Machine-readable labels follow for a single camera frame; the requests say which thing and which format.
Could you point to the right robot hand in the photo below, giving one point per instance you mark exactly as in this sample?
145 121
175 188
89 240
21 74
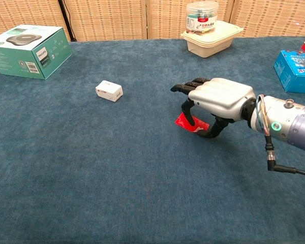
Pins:
218 99

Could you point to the red packet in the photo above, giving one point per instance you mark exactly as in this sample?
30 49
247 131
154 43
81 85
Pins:
191 124

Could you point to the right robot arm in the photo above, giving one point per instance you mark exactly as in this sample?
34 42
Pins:
287 122

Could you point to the beige lidded food container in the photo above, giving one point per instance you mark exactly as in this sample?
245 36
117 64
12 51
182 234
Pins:
211 40

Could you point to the blue cookie box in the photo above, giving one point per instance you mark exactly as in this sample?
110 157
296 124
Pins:
296 72

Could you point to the clear jar of binder clips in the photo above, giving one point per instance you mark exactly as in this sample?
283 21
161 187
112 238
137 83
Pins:
202 16

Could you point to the bamboo folding screen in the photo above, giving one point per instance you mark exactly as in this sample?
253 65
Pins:
152 17

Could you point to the small white box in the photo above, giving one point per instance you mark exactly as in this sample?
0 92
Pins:
109 90

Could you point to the blue table mat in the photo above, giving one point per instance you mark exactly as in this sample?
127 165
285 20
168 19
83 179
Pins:
117 165

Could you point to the black tripod stand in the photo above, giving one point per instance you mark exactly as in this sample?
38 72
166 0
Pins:
64 20

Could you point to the teal speaker product box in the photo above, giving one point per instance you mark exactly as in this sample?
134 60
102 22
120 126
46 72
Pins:
30 52

